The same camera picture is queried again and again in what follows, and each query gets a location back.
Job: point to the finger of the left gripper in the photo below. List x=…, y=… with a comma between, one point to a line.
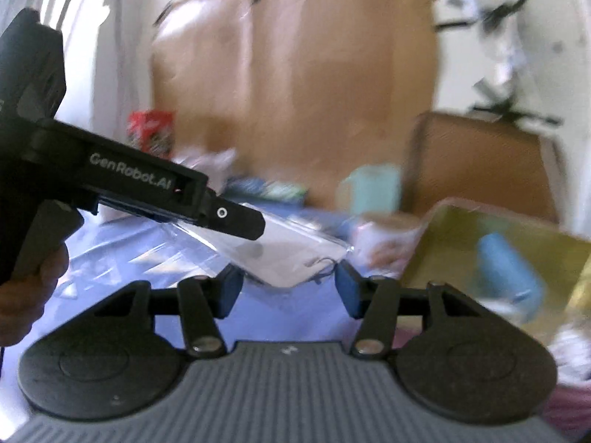
x=234, y=219

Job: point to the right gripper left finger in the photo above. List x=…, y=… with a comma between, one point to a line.
x=198, y=302

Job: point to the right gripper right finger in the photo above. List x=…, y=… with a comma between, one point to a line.
x=378, y=302

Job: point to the clear plastic bag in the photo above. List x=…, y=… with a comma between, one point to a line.
x=290, y=252

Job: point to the blue glasses case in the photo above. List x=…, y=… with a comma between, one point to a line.
x=506, y=283

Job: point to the person's left hand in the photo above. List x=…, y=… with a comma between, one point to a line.
x=23, y=301

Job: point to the green toothpaste box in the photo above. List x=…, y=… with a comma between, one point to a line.
x=253, y=188

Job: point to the blue tablecloth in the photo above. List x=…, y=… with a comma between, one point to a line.
x=106, y=256

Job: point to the red snack box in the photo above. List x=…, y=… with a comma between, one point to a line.
x=151, y=132

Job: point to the mint green plastic mug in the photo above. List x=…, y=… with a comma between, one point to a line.
x=370, y=189

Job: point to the brown cardboard sheet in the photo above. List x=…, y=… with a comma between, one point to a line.
x=304, y=91

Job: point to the pink macaron biscuit tin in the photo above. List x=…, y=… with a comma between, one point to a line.
x=446, y=251

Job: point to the brown woven tray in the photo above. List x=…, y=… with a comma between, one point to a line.
x=491, y=163

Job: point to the white window frame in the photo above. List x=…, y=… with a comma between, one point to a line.
x=99, y=40

